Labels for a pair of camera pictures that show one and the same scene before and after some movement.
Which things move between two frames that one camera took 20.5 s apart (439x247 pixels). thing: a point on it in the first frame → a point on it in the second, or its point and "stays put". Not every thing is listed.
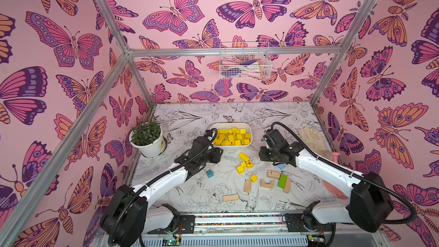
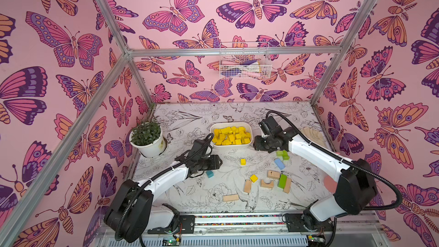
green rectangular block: x=282 y=181 stays put
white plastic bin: x=232 y=134 stays put
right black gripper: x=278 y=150 → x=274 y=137
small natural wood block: x=273 y=174 stays put
